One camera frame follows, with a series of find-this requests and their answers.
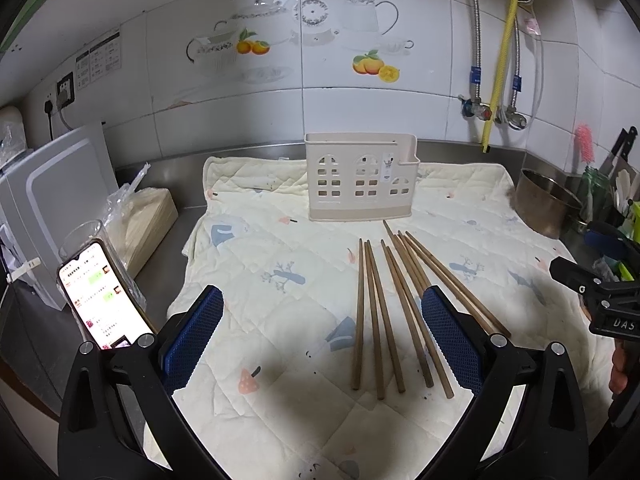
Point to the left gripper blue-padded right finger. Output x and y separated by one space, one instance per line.
525 419

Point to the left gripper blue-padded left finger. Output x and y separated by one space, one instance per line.
95 437

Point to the brown wooden chopstick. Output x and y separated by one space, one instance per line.
377 346
410 260
357 357
420 257
404 302
381 308
488 322
428 343

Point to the person's right hand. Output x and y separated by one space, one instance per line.
618 378

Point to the smartphone with lit screen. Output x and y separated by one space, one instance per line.
101 298

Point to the green glass jar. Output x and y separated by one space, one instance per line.
595 193

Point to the stainless steel pot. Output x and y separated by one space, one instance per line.
544 205

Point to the pink bottle brush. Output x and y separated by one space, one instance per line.
583 140

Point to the bagged beige paper stack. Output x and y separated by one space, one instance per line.
137 219

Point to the cream quilted patterned mat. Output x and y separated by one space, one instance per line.
272 398

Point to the metal angle valve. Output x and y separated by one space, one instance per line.
475 108
512 118

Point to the white countertop appliance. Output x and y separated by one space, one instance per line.
45 196

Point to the beige plastic utensil holder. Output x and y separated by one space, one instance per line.
361 176

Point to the black-handled kitchen knife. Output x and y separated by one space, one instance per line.
619 152

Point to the wall power socket with plug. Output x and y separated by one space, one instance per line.
61 97

